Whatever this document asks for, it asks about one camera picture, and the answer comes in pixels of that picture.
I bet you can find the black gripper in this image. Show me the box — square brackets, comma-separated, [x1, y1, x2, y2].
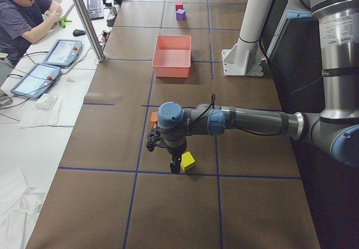
[164, 140, 187, 173]

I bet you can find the red foam block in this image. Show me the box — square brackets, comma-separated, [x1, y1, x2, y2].
[175, 1, 183, 11]

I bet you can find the purple foam block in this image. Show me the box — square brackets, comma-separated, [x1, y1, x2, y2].
[176, 8, 186, 21]

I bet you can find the orange foam block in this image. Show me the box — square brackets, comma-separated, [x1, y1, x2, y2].
[150, 112, 158, 127]

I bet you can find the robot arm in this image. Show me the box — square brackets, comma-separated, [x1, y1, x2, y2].
[146, 0, 358, 173]

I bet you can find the pink plastic bin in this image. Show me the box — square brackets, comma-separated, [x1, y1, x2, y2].
[152, 35, 191, 78]

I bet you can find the yellow foam block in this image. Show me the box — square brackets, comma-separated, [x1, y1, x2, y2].
[180, 151, 196, 172]

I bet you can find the black keyboard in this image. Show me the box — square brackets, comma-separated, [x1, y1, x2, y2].
[86, 0, 104, 20]

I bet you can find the black computer mouse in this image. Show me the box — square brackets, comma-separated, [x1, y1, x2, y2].
[72, 29, 86, 37]

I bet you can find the green plastic clamp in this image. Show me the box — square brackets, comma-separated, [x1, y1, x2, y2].
[59, 16, 72, 29]

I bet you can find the upper teach pendant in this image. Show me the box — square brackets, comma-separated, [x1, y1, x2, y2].
[43, 39, 82, 67]

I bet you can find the teach pendant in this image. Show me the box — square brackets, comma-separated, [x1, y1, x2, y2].
[43, 39, 82, 67]
[11, 63, 61, 99]

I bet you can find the white plastic bag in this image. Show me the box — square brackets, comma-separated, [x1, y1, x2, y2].
[35, 94, 58, 110]

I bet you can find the seated person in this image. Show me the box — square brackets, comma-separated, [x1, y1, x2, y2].
[1, 0, 62, 66]

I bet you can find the lower teach pendant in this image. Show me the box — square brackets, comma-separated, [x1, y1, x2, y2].
[11, 63, 61, 99]

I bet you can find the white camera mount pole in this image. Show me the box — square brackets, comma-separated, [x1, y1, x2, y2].
[222, 0, 273, 76]

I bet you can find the aluminium frame post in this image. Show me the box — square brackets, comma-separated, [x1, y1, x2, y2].
[73, 0, 105, 62]

